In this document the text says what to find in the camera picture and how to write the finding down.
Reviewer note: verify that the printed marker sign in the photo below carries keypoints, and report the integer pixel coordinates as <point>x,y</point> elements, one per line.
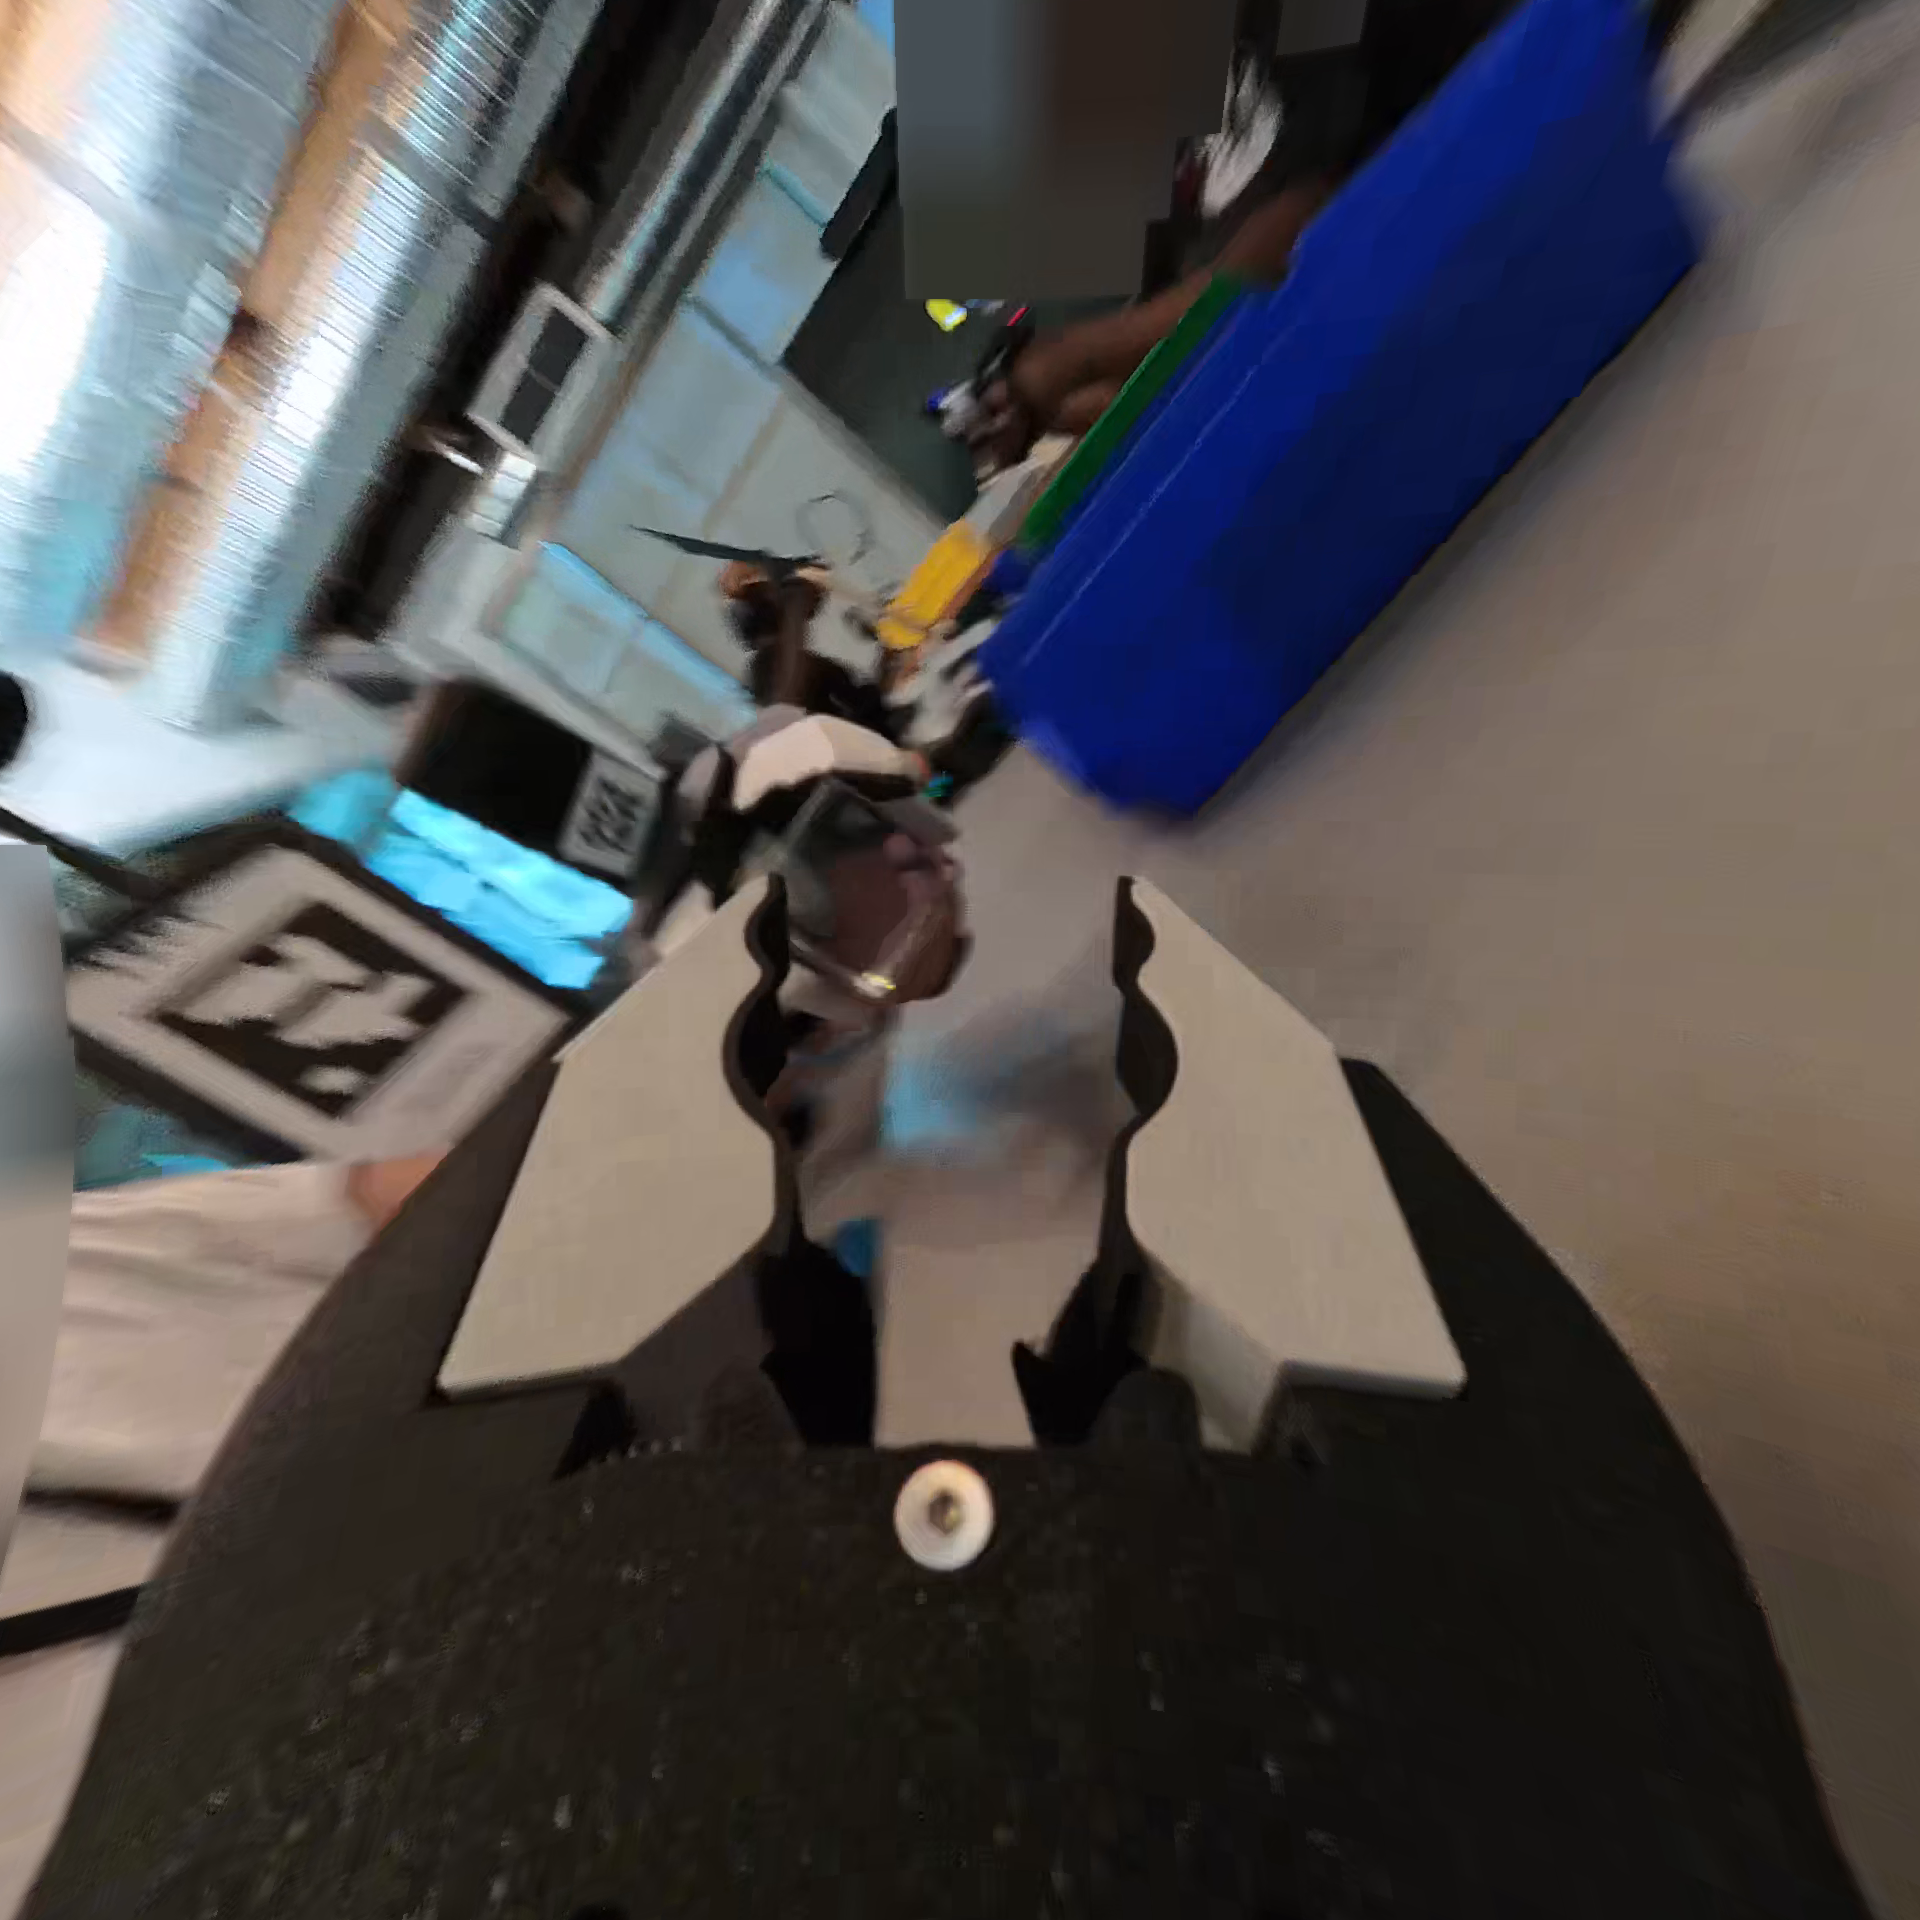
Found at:
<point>135,1021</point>

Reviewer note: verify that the green bin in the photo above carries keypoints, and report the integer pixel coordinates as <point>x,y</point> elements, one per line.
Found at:
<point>1142,406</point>

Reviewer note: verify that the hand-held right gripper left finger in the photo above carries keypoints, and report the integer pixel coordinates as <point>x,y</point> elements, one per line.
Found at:
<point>629,1201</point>

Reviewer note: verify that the blue plastic storage bin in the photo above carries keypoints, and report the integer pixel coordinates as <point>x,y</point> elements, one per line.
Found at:
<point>1349,452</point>

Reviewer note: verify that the person's left hand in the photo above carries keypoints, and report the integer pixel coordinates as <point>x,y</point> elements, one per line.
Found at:
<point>902,932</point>

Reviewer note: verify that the clear plastic block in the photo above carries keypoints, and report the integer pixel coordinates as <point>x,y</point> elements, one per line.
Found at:
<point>811,862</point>

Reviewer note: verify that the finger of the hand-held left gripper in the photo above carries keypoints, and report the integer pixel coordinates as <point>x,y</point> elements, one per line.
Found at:
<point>826,758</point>

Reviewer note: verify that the yellow box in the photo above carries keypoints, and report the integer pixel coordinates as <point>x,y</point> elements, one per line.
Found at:
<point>938,587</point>

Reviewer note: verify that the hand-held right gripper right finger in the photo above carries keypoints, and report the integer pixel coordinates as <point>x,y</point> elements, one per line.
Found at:
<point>1291,1214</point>

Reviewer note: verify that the blue office chair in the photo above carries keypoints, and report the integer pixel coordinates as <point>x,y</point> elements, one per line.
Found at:
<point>975,1089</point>

